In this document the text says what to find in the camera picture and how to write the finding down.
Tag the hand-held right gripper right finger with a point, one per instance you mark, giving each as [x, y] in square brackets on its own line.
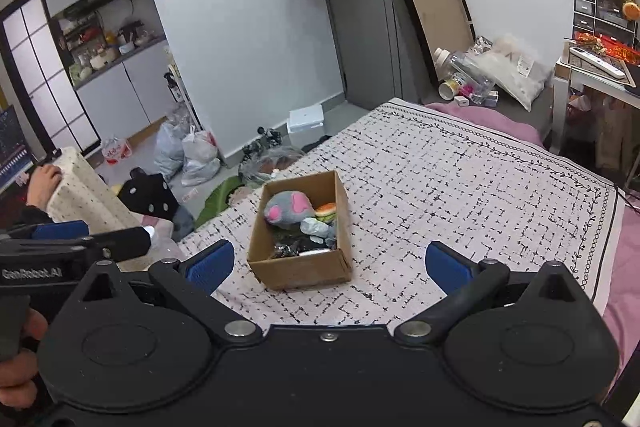
[449, 267]

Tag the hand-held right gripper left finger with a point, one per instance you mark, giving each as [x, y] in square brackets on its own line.
[210, 267]

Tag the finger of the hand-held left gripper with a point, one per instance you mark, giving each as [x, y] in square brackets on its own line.
[120, 243]
[60, 230]

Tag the black fabric piece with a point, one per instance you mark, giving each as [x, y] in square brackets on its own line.
[295, 243]

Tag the brown cardboard box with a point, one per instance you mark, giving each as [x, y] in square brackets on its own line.
[300, 269]

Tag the grey mouse plush toy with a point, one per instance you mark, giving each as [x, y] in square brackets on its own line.
[287, 207]

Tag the burger plush toy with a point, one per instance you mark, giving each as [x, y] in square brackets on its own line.
[326, 211]

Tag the person's left hand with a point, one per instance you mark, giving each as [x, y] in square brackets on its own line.
[15, 379]

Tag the cream dotted cushion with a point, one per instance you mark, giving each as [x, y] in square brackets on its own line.
[85, 197]

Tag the black dotted cushion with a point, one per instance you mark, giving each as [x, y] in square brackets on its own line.
[147, 199]

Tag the green cloth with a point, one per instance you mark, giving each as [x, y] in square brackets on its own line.
[215, 203]

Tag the black and white printed blanket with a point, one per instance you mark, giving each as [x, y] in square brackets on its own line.
[450, 187]

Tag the red and white bag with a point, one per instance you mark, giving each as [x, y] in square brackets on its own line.
[116, 152]

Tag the computer monitor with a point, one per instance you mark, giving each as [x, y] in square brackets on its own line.
[11, 147]

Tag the grey plastic bag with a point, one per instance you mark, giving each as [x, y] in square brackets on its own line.
[167, 147]

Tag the white plastic bag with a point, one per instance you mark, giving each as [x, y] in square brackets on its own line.
[200, 157]

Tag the clear plastic bag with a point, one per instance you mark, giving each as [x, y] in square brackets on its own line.
[270, 162]

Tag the small black tripod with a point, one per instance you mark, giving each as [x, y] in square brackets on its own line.
[265, 139]

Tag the white lower cabinet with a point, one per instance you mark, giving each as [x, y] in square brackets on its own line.
[135, 97]

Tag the black framed sliding door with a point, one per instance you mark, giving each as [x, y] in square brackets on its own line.
[45, 82]

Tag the small white box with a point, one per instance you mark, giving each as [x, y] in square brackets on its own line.
[492, 99]

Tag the white square box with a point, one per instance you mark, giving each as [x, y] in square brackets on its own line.
[305, 119]

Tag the paper cup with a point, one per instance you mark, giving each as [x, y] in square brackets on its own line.
[450, 88]

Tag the cluttered kitchen counter nook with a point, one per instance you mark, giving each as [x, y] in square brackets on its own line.
[100, 42]

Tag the clear plastic bottle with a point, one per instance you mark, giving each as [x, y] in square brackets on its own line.
[462, 72]

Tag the white table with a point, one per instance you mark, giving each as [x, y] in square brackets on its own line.
[562, 107]

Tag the white filled plastic package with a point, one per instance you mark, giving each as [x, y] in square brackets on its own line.
[510, 69]

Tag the black framed brown board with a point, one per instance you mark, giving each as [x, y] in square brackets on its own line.
[440, 12]

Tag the white power strip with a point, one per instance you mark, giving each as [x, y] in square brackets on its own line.
[602, 63]

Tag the grey door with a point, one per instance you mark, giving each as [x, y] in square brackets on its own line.
[370, 22]

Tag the red packets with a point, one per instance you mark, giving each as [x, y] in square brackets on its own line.
[607, 46]

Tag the grey drawer organizer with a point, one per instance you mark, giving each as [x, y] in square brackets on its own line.
[600, 9]

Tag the orange plush ball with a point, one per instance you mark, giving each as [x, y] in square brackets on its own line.
[631, 10]

